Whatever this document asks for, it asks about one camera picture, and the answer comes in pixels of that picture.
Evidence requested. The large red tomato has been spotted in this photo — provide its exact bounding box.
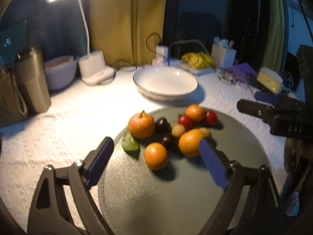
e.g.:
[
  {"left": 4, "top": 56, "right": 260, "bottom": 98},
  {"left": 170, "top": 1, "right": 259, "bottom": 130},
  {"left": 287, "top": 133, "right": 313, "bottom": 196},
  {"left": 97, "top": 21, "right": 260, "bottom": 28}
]
[{"left": 204, "top": 110, "right": 218, "bottom": 126}]

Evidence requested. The small orange back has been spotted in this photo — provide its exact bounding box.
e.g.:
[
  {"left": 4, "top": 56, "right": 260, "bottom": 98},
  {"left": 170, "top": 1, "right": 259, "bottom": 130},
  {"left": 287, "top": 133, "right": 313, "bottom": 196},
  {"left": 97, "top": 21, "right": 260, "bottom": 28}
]
[{"left": 185, "top": 104, "right": 205, "bottom": 122}]

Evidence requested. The small orange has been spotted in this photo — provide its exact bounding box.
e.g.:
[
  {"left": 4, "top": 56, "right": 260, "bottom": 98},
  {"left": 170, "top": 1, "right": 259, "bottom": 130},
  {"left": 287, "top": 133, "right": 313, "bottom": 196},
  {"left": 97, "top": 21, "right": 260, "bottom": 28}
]
[
  {"left": 144, "top": 143, "right": 169, "bottom": 170},
  {"left": 185, "top": 104, "right": 205, "bottom": 122}
]

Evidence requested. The small orange front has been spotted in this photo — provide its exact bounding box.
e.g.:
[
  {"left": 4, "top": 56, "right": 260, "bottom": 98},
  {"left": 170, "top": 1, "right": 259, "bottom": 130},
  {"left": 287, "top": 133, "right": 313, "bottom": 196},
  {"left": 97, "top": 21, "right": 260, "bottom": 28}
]
[{"left": 144, "top": 143, "right": 169, "bottom": 170}]

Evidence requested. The yellow sponge block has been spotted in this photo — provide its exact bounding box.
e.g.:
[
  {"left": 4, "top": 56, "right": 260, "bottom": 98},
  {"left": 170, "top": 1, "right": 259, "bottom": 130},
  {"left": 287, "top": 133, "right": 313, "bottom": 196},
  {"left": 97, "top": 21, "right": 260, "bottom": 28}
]
[{"left": 257, "top": 67, "right": 283, "bottom": 94}]

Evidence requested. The purple cloth pouch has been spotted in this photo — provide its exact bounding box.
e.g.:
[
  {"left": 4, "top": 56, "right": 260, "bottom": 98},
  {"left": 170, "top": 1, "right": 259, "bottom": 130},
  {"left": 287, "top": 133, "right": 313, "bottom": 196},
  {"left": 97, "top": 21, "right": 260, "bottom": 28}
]
[{"left": 226, "top": 63, "right": 258, "bottom": 83}]

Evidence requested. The green leaf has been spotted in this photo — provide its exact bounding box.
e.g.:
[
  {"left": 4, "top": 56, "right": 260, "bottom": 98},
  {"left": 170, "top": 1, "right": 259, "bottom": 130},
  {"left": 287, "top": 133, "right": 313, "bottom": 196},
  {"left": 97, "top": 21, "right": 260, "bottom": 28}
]
[{"left": 121, "top": 130, "right": 139, "bottom": 152}]

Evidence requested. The round grey placemat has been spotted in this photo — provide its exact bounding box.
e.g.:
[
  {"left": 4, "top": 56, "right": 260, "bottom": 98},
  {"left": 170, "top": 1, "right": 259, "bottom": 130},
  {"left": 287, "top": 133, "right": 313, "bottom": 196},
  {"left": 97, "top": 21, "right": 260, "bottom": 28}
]
[{"left": 98, "top": 110, "right": 270, "bottom": 234}]

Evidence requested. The tan longan fruit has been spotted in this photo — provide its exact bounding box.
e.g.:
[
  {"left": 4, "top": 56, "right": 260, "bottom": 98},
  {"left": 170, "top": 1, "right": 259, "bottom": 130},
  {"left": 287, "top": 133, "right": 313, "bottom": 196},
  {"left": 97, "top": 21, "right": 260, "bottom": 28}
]
[{"left": 171, "top": 124, "right": 186, "bottom": 138}]

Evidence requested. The dark plum lower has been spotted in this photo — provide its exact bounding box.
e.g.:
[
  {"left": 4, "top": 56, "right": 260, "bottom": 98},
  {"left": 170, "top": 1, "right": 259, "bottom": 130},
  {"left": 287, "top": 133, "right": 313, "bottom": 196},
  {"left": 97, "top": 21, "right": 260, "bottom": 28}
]
[{"left": 160, "top": 134, "right": 174, "bottom": 150}]

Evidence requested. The dark plum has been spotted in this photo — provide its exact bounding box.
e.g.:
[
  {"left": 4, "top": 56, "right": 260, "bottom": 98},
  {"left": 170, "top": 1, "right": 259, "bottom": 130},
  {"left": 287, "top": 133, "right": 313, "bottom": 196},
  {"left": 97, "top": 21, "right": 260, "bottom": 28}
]
[
  {"left": 155, "top": 117, "right": 170, "bottom": 134},
  {"left": 160, "top": 134, "right": 174, "bottom": 150}
]

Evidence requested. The small red cherry tomato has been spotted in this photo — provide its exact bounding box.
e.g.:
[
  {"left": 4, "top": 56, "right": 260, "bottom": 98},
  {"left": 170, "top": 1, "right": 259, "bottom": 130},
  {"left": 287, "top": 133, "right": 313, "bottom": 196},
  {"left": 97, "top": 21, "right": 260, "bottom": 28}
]
[{"left": 177, "top": 114, "right": 193, "bottom": 130}]

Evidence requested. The large orange with stem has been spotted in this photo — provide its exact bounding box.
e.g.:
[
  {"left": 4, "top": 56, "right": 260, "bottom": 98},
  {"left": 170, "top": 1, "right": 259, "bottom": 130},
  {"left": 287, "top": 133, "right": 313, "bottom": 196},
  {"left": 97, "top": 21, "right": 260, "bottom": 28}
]
[{"left": 127, "top": 110, "right": 156, "bottom": 139}]

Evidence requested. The white perforated basket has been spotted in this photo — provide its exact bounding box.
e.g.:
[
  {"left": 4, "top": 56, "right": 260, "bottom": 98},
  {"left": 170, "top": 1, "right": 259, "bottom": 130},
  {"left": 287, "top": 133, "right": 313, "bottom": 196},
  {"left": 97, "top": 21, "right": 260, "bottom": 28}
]
[{"left": 211, "top": 36, "right": 237, "bottom": 69}]

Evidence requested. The dark plum upper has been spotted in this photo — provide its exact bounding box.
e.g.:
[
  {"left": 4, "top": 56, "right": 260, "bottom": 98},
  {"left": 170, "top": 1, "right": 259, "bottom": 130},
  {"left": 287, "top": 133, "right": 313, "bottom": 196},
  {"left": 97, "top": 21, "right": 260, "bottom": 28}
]
[{"left": 155, "top": 117, "right": 170, "bottom": 134}]

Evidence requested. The white tissue pack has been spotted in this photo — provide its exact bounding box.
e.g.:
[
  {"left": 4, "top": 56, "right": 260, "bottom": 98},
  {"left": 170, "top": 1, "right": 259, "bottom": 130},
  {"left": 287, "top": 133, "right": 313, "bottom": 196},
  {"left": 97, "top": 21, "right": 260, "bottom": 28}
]
[{"left": 178, "top": 64, "right": 215, "bottom": 76}]

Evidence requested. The yellow duck print bag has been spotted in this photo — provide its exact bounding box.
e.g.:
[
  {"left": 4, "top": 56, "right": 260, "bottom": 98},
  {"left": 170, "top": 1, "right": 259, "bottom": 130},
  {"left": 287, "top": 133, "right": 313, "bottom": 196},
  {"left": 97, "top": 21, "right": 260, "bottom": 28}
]
[{"left": 181, "top": 52, "right": 216, "bottom": 70}]

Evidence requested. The white desk lamp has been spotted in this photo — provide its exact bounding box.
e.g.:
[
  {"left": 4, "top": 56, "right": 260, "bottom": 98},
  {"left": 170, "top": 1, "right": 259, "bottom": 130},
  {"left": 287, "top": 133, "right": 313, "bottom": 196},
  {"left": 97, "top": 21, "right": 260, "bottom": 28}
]
[{"left": 47, "top": 0, "right": 115, "bottom": 86}]

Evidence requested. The white bowl with dark rim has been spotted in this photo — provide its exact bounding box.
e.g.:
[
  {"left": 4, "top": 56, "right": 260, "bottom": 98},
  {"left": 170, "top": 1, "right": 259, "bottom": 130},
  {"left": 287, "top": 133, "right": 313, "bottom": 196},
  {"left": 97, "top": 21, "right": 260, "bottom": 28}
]
[{"left": 133, "top": 66, "right": 198, "bottom": 101}]

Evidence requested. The brown paper bag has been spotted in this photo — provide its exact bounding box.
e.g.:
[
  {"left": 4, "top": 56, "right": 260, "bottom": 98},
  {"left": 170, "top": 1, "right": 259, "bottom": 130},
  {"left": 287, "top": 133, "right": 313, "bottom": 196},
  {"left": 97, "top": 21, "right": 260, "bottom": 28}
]
[{"left": 0, "top": 66, "right": 29, "bottom": 128}]

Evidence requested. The lilac bowl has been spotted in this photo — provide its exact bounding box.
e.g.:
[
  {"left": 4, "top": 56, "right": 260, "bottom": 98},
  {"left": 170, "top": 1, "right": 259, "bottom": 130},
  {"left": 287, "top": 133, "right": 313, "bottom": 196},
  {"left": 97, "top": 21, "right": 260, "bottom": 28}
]
[{"left": 45, "top": 56, "right": 78, "bottom": 91}]

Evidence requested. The steel travel tumbler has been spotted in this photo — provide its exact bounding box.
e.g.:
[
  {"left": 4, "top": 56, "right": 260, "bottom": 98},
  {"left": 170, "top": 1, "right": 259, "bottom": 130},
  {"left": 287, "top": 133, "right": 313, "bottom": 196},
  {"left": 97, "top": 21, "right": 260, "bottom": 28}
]
[{"left": 13, "top": 46, "right": 51, "bottom": 114}]

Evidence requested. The white power strip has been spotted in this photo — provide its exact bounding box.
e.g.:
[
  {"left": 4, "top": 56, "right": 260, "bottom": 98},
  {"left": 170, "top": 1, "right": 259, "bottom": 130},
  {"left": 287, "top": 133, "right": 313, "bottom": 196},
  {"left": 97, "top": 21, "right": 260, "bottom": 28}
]
[{"left": 152, "top": 58, "right": 182, "bottom": 67}]

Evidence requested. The white usb charger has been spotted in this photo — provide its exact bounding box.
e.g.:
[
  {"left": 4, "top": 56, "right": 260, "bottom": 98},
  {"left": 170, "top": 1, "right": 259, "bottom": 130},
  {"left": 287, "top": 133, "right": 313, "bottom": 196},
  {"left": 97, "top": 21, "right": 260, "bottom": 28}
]
[{"left": 156, "top": 45, "right": 168, "bottom": 60}]

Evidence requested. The yellow curtain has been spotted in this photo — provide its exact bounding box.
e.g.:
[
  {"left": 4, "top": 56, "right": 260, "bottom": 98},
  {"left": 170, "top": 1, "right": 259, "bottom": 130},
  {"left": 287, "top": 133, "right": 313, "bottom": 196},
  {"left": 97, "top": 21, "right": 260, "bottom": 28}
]
[{"left": 90, "top": 0, "right": 167, "bottom": 67}]

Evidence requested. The key chain trinket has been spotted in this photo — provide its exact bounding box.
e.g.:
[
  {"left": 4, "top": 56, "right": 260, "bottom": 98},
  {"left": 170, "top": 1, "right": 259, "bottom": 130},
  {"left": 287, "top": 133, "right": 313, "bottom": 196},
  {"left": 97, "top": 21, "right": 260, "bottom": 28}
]
[{"left": 218, "top": 73, "right": 237, "bottom": 85}]

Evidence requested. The white power cord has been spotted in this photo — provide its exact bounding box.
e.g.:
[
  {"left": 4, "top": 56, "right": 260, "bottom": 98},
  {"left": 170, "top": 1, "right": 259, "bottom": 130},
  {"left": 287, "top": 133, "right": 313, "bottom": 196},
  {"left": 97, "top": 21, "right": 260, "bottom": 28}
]
[{"left": 167, "top": 39, "right": 211, "bottom": 62}]

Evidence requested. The black charger cable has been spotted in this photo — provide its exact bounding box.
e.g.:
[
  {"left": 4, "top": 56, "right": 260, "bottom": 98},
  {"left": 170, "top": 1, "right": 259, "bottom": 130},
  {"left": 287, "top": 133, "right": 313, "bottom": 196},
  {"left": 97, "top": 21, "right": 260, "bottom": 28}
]
[{"left": 111, "top": 32, "right": 162, "bottom": 70}]

